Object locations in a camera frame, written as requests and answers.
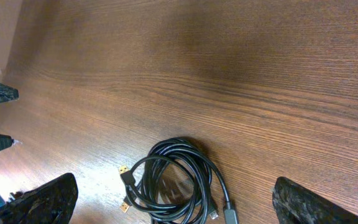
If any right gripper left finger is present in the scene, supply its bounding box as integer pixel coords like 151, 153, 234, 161
0, 173, 78, 224

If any black USB cable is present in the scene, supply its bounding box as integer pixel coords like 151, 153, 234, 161
117, 137, 240, 224
118, 183, 220, 224

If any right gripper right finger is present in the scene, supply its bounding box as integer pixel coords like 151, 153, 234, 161
272, 177, 358, 224

